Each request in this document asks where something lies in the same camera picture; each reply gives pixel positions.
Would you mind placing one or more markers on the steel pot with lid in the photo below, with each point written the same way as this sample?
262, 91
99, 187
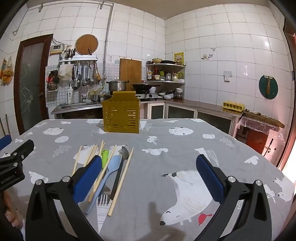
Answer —
117, 86

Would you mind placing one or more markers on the row of hanging kitchen utensils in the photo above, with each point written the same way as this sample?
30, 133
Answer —
86, 74

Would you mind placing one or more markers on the light blue spatula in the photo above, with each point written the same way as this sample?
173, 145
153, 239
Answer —
108, 176

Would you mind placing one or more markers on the white dish soap bottle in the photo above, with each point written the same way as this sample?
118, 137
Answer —
70, 95

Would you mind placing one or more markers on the yellow egg carton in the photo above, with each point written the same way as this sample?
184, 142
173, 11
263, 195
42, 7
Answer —
233, 106

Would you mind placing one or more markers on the yellow wall poster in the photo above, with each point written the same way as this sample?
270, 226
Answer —
179, 58

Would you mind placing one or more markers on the hanging yellow bags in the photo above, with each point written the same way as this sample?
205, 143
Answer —
6, 71

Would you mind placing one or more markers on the wooden broom sticks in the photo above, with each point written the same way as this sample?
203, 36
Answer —
2, 126

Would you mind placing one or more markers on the black wok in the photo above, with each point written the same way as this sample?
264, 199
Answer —
143, 87

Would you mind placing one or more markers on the wooden chopstick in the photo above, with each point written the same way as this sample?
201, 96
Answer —
122, 180
76, 160
90, 154
108, 162
101, 148

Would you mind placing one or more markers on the metal corner shelf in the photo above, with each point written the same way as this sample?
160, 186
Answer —
165, 81

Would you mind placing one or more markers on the metal wall rack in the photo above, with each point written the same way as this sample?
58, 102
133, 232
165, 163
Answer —
77, 60

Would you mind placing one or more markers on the plastic-covered side table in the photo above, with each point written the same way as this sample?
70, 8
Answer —
261, 121

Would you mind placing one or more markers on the red box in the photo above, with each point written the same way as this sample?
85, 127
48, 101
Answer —
256, 140

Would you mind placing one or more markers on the stainless steel sink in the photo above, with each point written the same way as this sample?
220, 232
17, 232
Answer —
78, 105

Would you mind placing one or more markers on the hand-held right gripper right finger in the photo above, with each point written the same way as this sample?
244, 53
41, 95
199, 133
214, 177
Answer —
210, 178

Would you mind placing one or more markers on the stack of bowls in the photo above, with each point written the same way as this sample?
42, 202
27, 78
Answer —
178, 92

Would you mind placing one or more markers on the person's left hand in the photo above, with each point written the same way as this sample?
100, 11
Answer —
12, 213

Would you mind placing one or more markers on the gas stove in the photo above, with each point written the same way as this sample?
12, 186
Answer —
146, 95

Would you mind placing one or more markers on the grey animal-print tablecloth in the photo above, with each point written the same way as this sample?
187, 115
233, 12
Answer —
175, 148

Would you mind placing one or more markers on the round cork board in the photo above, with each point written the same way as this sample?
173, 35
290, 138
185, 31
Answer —
86, 44

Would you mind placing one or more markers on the kitchen counter cabinet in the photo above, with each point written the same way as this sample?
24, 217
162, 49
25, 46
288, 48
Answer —
182, 111

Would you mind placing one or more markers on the metal fork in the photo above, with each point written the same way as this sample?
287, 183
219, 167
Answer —
104, 197

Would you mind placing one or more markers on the row of condiment bottles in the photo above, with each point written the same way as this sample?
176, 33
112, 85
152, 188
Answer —
161, 75

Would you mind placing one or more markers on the yellow slotted utensil holder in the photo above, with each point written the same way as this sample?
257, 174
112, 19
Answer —
121, 113

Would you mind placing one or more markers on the metal faucet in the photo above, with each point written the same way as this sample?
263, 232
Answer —
83, 96

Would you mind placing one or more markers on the beige bowl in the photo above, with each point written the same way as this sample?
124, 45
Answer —
157, 60

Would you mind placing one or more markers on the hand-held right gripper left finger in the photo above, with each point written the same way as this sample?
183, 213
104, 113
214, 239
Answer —
87, 178

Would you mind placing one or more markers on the wooden cutting board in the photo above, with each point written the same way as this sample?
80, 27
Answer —
130, 73

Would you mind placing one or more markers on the white hanging cloth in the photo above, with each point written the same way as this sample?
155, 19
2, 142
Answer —
65, 72

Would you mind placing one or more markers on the cutlery cup on rack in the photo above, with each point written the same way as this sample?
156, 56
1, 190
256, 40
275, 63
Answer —
70, 52

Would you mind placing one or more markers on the brown frosted glass door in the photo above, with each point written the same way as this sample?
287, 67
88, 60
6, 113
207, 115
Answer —
30, 81

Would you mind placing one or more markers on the grey wall pipe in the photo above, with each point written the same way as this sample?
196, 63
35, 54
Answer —
106, 46

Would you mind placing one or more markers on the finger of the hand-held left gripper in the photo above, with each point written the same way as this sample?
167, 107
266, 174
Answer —
5, 142
24, 148

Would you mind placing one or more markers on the round green cutting board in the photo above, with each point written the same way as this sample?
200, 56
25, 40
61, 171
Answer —
262, 89

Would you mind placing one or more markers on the beige wall device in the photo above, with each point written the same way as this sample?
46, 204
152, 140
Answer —
56, 49

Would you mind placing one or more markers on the green plastic utensil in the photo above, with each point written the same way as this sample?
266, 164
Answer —
105, 156

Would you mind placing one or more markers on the black pan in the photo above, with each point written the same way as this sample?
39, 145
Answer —
167, 62

